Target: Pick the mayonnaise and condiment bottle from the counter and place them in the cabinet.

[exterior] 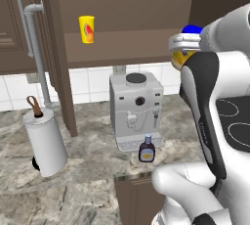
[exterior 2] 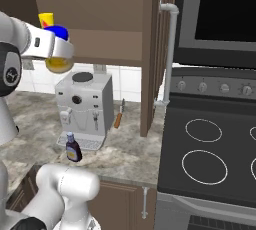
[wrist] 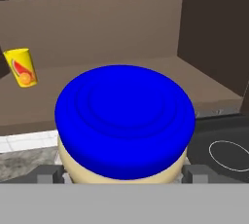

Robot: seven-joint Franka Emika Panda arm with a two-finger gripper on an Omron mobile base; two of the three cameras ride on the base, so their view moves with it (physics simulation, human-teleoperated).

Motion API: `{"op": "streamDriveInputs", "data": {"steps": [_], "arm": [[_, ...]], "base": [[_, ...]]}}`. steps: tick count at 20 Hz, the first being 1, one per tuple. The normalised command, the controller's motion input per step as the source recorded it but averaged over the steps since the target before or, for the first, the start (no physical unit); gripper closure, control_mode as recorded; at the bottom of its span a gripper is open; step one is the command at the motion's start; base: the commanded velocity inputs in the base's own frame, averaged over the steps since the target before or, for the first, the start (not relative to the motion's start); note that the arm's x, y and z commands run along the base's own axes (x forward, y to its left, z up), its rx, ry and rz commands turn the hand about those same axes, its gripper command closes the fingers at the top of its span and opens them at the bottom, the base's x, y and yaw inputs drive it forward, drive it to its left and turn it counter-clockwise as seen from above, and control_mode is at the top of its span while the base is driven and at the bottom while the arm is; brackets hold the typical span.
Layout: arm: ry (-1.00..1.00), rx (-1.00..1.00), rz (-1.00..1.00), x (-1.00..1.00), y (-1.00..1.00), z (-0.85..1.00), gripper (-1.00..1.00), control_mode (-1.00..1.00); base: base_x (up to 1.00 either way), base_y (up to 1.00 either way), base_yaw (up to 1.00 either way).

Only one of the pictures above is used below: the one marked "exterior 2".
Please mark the white coffee machine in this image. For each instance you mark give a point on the white coffee machine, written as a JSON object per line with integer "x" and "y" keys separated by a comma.
{"x": 85, "y": 107}

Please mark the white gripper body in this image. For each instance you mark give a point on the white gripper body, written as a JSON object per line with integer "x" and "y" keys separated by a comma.
{"x": 62, "y": 49}

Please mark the yellow carton with red mark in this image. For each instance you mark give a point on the yellow carton with red mark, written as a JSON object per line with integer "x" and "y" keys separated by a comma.
{"x": 46, "y": 18}

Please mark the grey stove knob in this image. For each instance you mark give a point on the grey stove knob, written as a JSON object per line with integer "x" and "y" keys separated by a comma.
{"x": 224, "y": 88}
{"x": 202, "y": 87}
{"x": 181, "y": 85}
{"x": 247, "y": 90}

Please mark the brown base cabinet door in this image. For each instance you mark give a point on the brown base cabinet door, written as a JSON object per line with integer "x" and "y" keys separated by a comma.
{"x": 116, "y": 207}

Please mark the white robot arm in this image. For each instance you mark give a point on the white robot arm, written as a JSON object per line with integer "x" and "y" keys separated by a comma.
{"x": 10, "y": 117}

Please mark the black stove with hob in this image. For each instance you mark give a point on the black stove with hob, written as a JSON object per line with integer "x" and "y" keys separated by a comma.
{"x": 206, "y": 174}

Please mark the brown open wall cabinet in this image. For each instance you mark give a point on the brown open wall cabinet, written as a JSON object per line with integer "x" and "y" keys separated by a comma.
{"x": 106, "y": 17}

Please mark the grey wall socket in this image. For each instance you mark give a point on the grey wall socket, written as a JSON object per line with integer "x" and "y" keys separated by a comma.
{"x": 99, "y": 68}
{"x": 29, "y": 64}

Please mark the brown base cabinet front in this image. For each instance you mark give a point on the brown base cabinet front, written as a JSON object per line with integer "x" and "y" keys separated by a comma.
{"x": 23, "y": 190}

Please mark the black microwave oven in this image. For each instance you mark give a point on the black microwave oven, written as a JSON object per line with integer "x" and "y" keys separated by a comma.
{"x": 190, "y": 14}

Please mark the dark brown condiment bottle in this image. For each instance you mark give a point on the dark brown condiment bottle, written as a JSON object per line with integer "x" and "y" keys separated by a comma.
{"x": 73, "y": 150}

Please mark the mayonnaise jar with blue lid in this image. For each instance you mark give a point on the mayonnaise jar with blue lid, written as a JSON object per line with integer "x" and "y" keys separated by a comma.
{"x": 59, "y": 64}

